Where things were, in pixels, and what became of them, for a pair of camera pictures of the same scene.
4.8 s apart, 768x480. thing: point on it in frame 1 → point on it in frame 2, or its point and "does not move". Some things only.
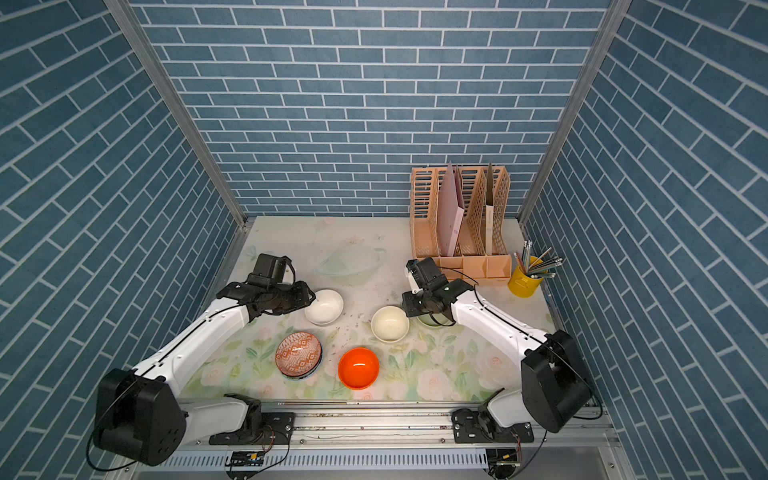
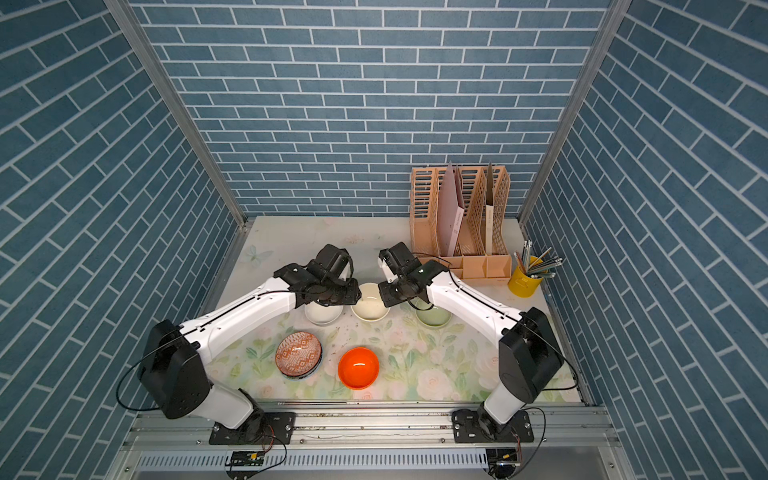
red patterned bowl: [298, 355] does not move
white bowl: [326, 309] does not move
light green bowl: [434, 320] does not move
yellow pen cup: [521, 284] does not move
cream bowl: [390, 324] → [371, 306]
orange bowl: [358, 368] does not move
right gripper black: [408, 305] → [388, 299]
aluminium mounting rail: [392, 426] does not move
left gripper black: [303, 297] → [352, 296]
